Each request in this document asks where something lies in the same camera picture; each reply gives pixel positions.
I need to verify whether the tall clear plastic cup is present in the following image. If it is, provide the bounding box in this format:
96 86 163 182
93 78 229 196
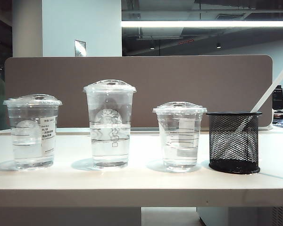
83 79 137 170

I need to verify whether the dark computer monitor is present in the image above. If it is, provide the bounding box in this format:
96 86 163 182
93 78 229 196
272 85 283 110

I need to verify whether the white straw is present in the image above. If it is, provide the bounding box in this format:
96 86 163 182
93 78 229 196
234 61 283 135

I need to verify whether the black mesh pen holder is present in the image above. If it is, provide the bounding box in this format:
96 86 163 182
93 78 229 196
206 111 263 175

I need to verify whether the small clear plastic cup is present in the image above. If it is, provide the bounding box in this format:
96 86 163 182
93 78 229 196
152 101 208 173

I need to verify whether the long white ceiling light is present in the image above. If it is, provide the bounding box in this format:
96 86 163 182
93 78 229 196
121 20 283 28

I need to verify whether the brown desk partition panel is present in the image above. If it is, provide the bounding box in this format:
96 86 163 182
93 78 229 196
4 55 274 131

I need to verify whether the framed sign on pillar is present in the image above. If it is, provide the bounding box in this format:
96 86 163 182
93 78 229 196
74 39 87 57

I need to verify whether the medium clear cup with label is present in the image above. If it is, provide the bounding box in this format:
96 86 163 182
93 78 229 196
2 94 63 171

